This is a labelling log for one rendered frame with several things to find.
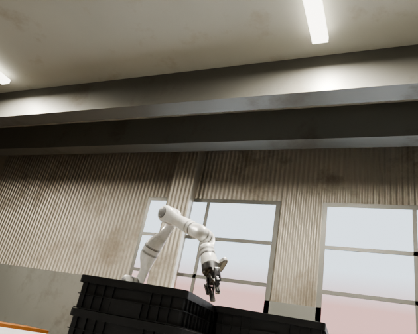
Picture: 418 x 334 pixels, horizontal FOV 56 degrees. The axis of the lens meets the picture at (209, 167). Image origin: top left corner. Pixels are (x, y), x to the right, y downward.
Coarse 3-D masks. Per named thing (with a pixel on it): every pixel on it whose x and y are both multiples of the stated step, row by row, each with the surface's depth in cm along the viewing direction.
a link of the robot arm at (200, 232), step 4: (192, 224) 190; (196, 224) 188; (200, 224) 187; (188, 228) 190; (192, 228) 188; (196, 228) 185; (200, 228) 183; (204, 228) 183; (188, 232) 190; (192, 232) 186; (196, 232) 183; (200, 232) 182; (204, 232) 182; (208, 232) 184; (192, 236) 185; (196, 236) 182; (200, 236) 181; (204, 236) 182; (208, 236) 183; (200, 240) 183; (204, 240) 183; (208, 240) 184
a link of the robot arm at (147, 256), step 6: (144, 246) 208; (144, 252) 206; (150, 252) 206; (156, 252) 207; (144, 258) 206; (150, 258) 206; (144, 264) 207; (150, 264) 207; (144, 270) 208; (138, 276) 211; (144, 276) 208
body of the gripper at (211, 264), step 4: (204, 264) 171; (208, 264) 170; (212, 264) 170; (216, 264) 171; (204, 268) 170; (208, 268) 169; (212, 268) 168; (204, 272) 171; (208, 272) 170; (212, 272) 167; (212, 276) 166; (216, 276) 167; (212, 284) 168
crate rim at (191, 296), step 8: (80, 280) 135; (88, 280) 133; (96, 280) 132; (104, 280) 132; (112, 280) 131; (120, 280) 130; (128, 288) 128; (136, 288) 127; (144, 288) 126; (152, 288) 125; (160, 288) 125; (168, 288) 124; (176, 288) 123; (176, 296) 122; (184, 296) 122; (192, 296) 126; (200, 304) 134; (208, 304) 141
